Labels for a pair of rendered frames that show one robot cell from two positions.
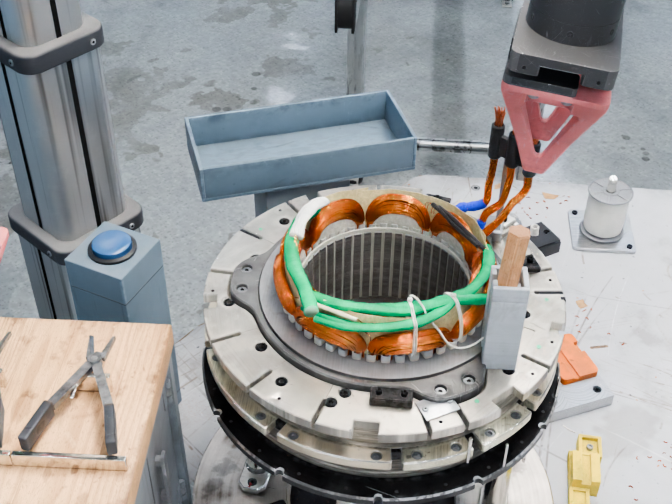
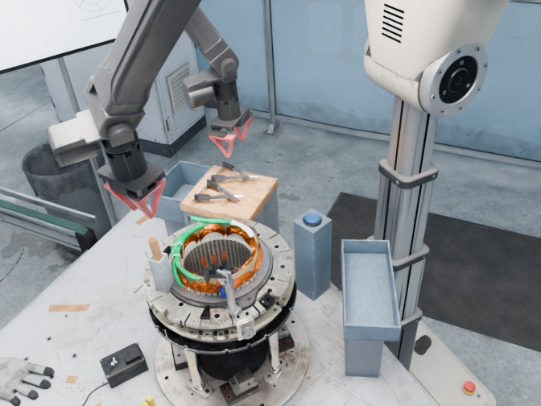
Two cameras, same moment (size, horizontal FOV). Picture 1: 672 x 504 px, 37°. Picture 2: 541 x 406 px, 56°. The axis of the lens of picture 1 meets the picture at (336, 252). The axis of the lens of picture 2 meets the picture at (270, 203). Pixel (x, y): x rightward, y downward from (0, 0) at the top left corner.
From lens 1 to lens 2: 129 cm
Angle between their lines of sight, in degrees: 81
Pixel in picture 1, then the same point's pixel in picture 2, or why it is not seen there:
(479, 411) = (146, 274)
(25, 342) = (258, 189)
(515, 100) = not seen: hidden behind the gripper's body
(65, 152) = (380, 209)
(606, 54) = (107, 172)
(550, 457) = not seen: outside the picture
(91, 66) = (397, 192)
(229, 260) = (260, 227)
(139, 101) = not seen: outside the picture
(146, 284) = (303, 238)
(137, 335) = (247, 212)
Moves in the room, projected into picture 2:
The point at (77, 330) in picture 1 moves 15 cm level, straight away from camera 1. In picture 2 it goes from (257, 200) to (315, 197)
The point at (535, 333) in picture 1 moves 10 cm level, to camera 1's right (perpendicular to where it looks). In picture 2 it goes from (169, 304) to (142, 343)
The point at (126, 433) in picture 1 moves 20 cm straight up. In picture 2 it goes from (206, 206) to (195, 138)
